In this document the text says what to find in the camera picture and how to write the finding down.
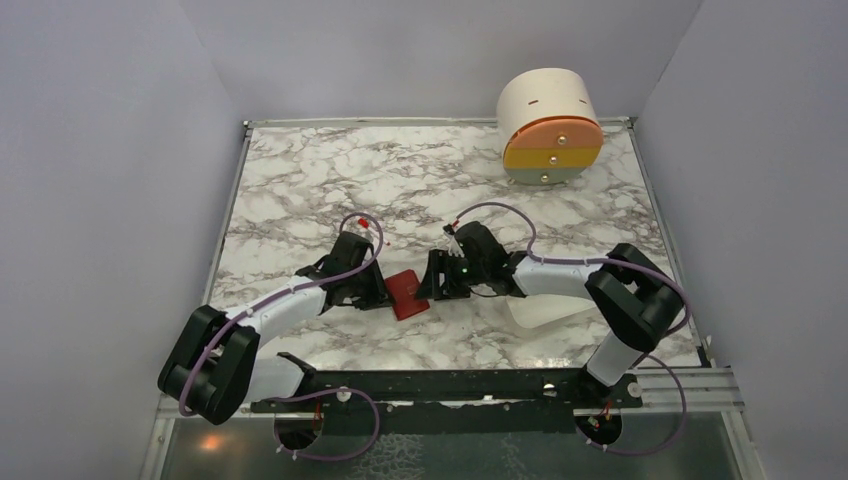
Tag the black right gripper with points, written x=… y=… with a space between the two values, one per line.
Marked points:
x=430 y=287

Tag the round pastel drawer organizer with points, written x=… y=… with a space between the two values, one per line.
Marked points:
x=549 y=132

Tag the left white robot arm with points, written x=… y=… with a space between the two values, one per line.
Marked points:
x=213 y=363

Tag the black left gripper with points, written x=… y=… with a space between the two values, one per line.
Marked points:
x=378 y=298

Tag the white plastic tray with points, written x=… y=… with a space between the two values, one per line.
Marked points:
x=543 y=310

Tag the red card holder wallet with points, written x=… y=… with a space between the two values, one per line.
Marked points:
x=403 y=287

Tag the black mounting rail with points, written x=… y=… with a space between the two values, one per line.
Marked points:
x=351 y=403

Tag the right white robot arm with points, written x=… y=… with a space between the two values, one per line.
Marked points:
x=636 y=299

